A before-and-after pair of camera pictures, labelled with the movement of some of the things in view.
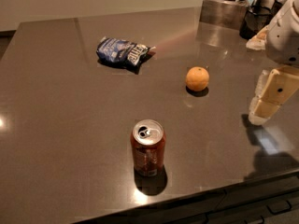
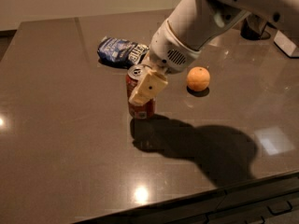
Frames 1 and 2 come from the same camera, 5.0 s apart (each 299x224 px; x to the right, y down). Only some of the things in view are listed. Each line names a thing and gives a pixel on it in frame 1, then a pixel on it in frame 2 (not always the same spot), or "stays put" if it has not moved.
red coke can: [148, 138] -> [141, 111]
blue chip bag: [122, 53] stays put
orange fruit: [197, 78] stays put
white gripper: [284, 41] -> [167, 50]
